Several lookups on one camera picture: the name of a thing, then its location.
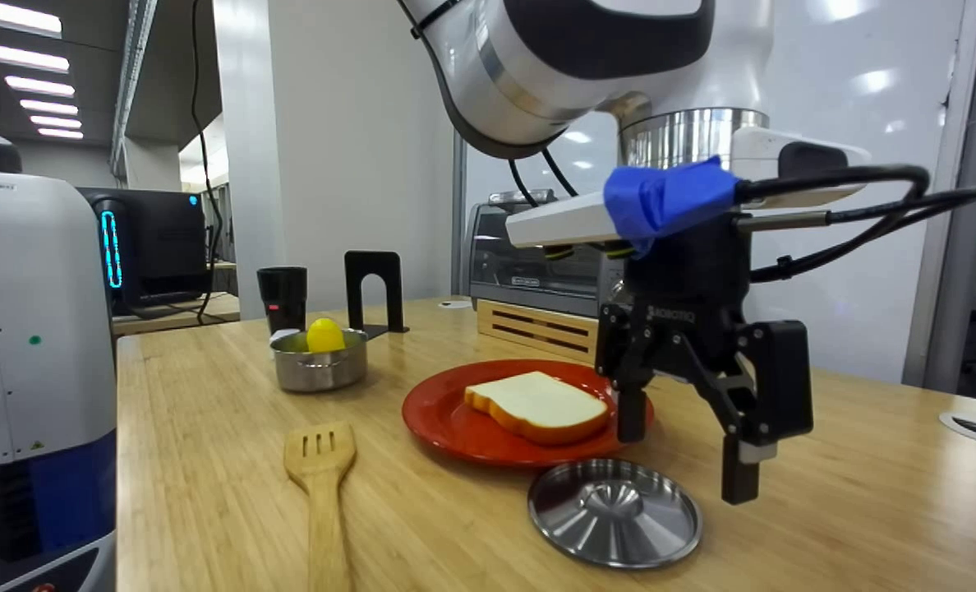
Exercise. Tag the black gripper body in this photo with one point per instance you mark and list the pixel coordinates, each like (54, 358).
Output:
(689, 286)

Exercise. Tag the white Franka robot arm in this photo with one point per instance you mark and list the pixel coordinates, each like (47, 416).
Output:
(573, 67)

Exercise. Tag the black plastic cup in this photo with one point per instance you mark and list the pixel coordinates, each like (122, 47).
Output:
(280, 300)

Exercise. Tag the small steel pot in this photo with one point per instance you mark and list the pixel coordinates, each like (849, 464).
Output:
(318, 374)

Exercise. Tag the wooden slotted spatula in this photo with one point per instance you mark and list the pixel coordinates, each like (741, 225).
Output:
(323, 481)

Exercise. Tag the toy bread slice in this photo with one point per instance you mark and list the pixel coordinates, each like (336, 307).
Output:
(537, 402)

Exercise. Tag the red plate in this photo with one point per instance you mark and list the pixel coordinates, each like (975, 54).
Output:
(454, 423)

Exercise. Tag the yellow banana toy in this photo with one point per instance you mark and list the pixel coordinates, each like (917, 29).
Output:
(326, 338)

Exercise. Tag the grey toaster oven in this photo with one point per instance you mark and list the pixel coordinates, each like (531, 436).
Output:
(531, 273)

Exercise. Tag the black monitor cyan light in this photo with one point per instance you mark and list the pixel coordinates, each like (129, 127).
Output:
(159, 249)

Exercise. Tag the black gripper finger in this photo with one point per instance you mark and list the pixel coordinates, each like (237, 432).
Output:
(777, 381)
(633, 374)

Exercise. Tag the white table grommet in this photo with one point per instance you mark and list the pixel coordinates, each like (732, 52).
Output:
(975, 441)

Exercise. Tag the white and blue machine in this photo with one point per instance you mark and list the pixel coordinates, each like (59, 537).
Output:
(31, 330)

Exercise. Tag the steel pot lid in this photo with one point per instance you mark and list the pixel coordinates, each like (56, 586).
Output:
(607, 521)

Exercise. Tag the wooden slatted stand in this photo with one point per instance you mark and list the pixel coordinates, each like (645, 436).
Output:
(537, 330)

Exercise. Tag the black arched bracket stand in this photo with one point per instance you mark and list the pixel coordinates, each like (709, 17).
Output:
(392, 291)

